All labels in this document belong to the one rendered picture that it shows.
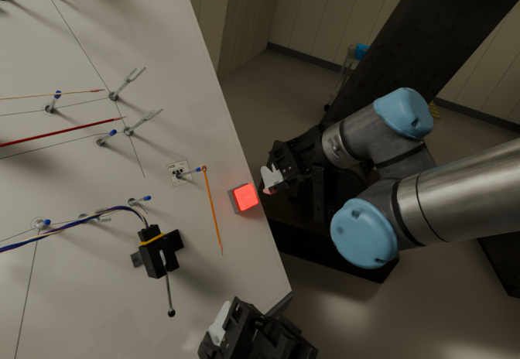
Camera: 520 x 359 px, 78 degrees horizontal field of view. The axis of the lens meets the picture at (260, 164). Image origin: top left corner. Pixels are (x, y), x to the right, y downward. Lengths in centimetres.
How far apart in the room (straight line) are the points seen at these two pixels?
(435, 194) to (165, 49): 63
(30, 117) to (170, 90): 27
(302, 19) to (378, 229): 546
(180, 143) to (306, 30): 512
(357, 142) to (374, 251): 19
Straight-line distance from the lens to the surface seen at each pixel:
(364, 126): 49
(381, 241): 36
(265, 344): 37
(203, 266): 73
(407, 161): 48
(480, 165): 33
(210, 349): 43
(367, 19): 562
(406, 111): 46
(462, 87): 597
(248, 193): 76
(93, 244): 64
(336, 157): 53
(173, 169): 70
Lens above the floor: 159
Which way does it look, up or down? 35 degrees down
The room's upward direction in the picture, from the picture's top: 16 degrees clockwise
